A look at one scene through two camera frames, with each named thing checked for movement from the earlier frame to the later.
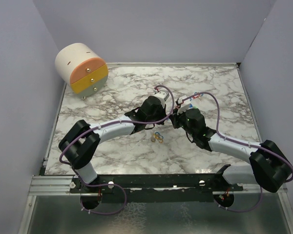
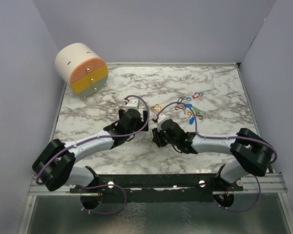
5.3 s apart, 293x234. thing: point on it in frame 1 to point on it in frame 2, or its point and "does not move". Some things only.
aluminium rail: x=63 y=184 does not move
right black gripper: x=175 y=117 to x=156 y=138
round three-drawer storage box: x=82 y=68 does not move
